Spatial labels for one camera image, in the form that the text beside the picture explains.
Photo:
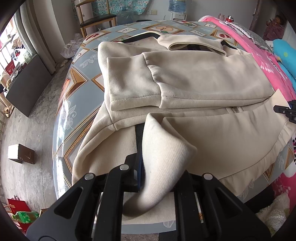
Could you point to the small brown wooden box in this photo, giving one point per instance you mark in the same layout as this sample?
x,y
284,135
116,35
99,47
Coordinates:
x,y
23,155

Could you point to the wall socket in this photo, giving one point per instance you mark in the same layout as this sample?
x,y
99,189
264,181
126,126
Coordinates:
x,y
152,11

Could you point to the white round container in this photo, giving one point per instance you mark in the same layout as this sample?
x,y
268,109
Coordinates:
x,y
84,10

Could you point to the red-capped jar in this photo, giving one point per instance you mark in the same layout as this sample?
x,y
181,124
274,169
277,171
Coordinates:
x,y
229,19

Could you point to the crumpled white plastic bag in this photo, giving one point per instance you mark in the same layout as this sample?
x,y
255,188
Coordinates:
x,y
71,47

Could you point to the pink printed blanket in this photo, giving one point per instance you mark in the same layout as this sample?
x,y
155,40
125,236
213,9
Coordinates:
x,y
254,46

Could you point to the empty clear water jug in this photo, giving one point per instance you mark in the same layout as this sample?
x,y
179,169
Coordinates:
x,y
124,16

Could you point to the dark red cloth bundle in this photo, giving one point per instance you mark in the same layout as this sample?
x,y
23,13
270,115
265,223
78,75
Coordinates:
x,y
275,29

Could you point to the white fluffy cloth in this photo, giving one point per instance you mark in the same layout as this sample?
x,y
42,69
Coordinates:
x,y
275,213

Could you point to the white shopping bag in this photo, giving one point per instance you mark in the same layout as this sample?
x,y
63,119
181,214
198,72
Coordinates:
x,y
22,56

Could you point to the wooden chair with dark seat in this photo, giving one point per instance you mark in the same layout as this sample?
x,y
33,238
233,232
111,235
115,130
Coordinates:
x,y
97,19

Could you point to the teal floral cloth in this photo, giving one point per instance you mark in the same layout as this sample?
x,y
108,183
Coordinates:
x,y
120,5

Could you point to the dark grey cabinet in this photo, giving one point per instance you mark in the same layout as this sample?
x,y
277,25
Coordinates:
x,y
30,85

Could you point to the fruit print tablecloth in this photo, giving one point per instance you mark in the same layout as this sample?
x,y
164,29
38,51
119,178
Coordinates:
x,y
76,97

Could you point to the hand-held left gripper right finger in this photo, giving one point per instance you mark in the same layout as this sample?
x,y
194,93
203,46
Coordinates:
x,y
185,183

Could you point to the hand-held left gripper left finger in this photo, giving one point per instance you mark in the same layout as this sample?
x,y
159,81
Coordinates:
x,y
139,171

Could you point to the grey quilted pillow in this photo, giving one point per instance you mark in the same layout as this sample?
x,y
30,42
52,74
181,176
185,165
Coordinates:
x,y
252,32

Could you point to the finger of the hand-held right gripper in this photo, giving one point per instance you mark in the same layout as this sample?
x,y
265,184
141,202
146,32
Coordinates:
x,y
281,109

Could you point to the grey curtain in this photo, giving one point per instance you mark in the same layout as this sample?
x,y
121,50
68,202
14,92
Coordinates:
x,y
41,34

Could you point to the red box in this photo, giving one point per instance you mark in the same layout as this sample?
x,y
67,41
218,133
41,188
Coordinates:
x,y
11,67

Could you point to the green bottle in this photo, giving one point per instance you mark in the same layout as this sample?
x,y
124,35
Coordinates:
x,y
25,217

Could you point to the beige wooden stand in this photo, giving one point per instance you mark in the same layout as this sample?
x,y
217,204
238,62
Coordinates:
x,y
5,109

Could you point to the red gift bag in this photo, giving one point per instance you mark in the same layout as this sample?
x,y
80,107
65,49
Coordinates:
x,y
19,205

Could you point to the cream jacket with black trim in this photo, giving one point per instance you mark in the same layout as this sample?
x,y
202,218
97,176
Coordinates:
x,y
196,92

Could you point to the white water dispenser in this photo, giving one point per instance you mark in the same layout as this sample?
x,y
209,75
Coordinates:
x,y
178,16

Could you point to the blue pillow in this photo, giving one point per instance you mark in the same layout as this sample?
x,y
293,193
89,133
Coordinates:
x,y
285,55

